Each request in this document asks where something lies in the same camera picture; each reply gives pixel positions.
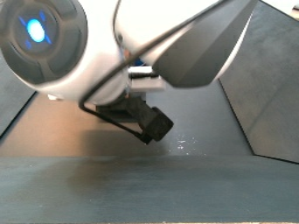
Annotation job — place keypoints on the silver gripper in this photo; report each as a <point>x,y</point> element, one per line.
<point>145,80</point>

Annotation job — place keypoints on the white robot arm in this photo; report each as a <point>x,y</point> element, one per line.
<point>65,44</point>

